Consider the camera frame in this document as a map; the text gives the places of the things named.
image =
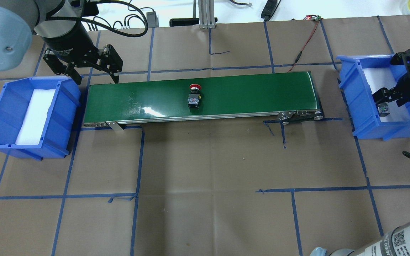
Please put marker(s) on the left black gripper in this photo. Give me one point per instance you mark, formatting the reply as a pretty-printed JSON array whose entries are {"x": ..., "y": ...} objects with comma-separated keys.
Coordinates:
[{"x": 70, "y": 42}]

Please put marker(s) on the yellow push button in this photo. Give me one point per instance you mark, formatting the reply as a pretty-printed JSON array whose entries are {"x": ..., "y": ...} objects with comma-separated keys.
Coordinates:
[{"x": 383, "y": 109}]

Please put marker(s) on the red push button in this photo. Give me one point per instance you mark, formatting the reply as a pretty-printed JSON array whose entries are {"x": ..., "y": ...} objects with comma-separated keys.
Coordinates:
[{"x": 194, "y": 98}]

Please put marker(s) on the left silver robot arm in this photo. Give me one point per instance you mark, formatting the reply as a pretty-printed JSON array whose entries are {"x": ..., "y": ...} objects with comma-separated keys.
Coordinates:
[{"x": 60, "y": 25}]

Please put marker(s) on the right blue plastic bin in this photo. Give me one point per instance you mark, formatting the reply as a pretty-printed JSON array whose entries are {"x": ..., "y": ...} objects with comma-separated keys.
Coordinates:
[{"x": 361, "y": 106}]

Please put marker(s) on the blue plastic bin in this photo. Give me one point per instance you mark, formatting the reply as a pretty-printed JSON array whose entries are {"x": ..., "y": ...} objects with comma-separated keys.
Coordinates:
[
  {"x": 361, "y": 106},
  {"x": 14, "y": 100}
]

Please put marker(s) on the white foam pad left bin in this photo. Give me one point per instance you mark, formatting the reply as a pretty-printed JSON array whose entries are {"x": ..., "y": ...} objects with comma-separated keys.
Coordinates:
[{"x": 36, "y": 117}]

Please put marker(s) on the black power adapter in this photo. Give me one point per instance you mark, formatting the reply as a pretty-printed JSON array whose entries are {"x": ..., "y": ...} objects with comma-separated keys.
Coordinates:
[{"x": 152, "y": 19}]

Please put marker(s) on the green conveyor belt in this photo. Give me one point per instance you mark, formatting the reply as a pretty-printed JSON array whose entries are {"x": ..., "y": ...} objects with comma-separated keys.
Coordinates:
[{"x": 291, "y": 97}]

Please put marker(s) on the left blue plastic bin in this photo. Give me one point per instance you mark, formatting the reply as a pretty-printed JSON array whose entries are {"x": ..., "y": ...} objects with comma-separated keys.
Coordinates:
[{"x": 14, "y": 100}]

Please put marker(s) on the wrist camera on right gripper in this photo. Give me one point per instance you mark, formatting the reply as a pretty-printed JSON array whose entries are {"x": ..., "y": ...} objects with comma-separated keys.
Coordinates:
[{"x": 401, "y": 58}]

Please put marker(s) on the aluminium frame post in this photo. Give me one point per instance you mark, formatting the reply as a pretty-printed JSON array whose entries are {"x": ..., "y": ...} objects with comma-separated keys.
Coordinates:
[{"x": 206, "y": 13}]

